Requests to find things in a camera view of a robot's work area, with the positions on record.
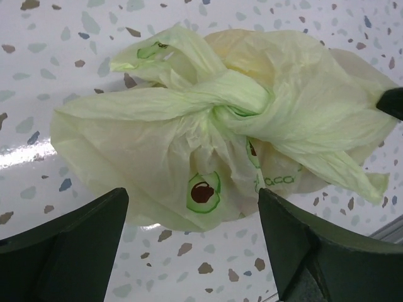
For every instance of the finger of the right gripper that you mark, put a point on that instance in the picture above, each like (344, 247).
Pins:
(391, 103)

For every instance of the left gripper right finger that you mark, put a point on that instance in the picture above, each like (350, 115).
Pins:
(313, 259)

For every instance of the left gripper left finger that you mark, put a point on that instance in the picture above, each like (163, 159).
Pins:
(69, 258)

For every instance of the green avocado print plastic bag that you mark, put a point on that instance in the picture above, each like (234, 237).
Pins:
(218, 118)

